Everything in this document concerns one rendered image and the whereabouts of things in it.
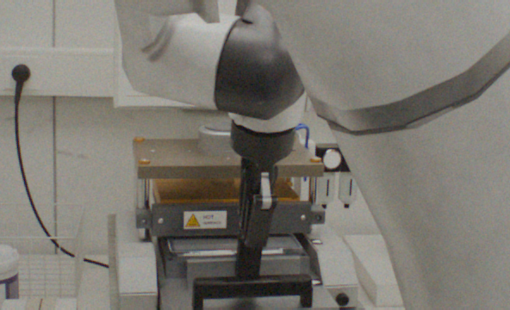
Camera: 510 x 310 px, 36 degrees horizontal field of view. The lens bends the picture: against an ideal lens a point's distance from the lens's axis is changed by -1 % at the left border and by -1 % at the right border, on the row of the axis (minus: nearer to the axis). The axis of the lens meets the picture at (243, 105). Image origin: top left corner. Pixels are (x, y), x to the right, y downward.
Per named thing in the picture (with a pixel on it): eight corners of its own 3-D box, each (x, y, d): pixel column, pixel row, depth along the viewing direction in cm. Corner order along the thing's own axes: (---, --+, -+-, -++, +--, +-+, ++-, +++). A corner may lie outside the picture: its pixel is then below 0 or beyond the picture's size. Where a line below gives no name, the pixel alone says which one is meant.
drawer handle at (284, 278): (191, 306, 98) (192, 275, 97) (308, 300, 101) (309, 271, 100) (193, 313, 96) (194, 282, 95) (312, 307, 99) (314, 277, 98)
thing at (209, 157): (130, 182, 136) (131, 108, 133) (306, 180, 141) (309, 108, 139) (137, 227, 112) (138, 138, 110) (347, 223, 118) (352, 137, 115)
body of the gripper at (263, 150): (227, 100, 95) (221, 164, 99) (237, 138, 87) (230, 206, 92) (289, 100, 96) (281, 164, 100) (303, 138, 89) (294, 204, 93)
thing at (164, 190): (152, 194, 130) (152, 137, 128) (283, 191, 133) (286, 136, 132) (159, 226, 113) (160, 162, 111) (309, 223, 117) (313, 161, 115)
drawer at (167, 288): (149, 257, 125) (149, 210, 123) (285, 253, 129) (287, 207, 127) (164, 343, 96) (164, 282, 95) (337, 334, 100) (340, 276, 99)
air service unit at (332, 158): (290, 205, 142) (294, 124, 139) (368, 203, 144) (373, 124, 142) (297, 213, 137) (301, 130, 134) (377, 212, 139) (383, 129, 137)
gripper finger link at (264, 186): (272, 151, 93) (281, 176, 88) (268, 188, 95) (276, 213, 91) (251, 151, 93) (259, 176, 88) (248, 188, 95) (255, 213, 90)
